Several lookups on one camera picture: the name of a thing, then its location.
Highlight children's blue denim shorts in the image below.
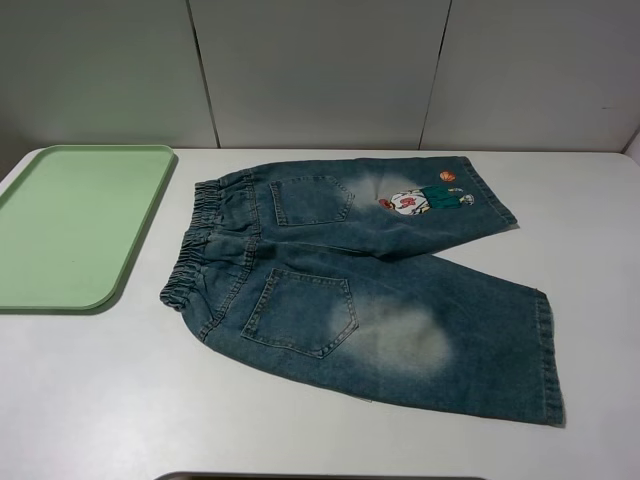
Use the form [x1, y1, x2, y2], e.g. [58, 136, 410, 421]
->
[160, 156, 565, 427]

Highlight light green plastic tray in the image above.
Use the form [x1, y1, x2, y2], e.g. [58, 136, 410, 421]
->
[1, 145, 176, 312]

